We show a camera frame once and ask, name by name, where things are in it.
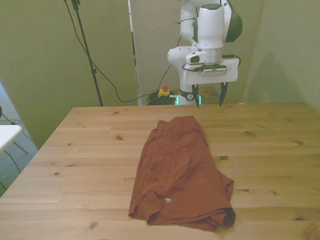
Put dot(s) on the white side table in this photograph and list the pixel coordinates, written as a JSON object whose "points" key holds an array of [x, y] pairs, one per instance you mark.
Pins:
{"points": [[7, 136]]}

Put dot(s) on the yellow emergency stop button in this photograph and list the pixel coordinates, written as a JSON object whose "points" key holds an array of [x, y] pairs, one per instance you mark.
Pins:
{"points": [[165, 92]]}

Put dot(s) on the rust red shorts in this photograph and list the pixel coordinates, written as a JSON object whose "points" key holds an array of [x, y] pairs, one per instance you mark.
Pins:
{"points": [[180, 172]]}

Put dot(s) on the white vertical trim strip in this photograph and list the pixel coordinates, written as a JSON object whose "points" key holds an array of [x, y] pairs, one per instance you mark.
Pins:
{"points": [[133, 50]]}

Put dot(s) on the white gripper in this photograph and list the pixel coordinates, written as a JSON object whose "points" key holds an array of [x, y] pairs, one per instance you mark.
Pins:
{"points": [[231, 71]]}

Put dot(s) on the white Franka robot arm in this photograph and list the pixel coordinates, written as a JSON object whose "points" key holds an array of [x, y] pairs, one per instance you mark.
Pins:
{"points": [[210, 27]]}

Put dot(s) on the black tripod stand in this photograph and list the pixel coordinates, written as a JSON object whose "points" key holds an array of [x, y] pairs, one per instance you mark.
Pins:
{"points": [[86, 47]]}

